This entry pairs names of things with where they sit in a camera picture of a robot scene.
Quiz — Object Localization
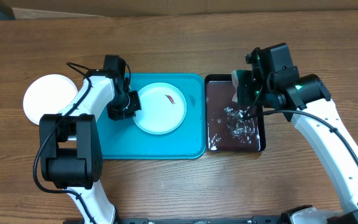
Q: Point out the green sponge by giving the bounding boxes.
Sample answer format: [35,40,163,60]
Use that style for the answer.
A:
[231,70,252,105]

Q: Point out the light blue plate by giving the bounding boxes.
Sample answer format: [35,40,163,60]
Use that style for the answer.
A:
[134,82,186,135]

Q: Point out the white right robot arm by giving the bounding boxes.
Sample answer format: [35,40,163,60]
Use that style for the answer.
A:
[233,43,358,223]

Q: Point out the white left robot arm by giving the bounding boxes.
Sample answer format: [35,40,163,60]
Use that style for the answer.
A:
[33,74,140,223]

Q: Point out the black water tray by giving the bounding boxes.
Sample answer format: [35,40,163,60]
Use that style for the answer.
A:
[204,74,266,152]

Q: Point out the teal plastic tray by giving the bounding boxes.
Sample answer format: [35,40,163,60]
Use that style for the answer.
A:
[97,73,206,159]

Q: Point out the brown cardboard backboard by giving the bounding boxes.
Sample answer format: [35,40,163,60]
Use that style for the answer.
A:
[4,0,358,16]

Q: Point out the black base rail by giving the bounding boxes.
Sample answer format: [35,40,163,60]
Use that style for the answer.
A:
[112,215,289,224]

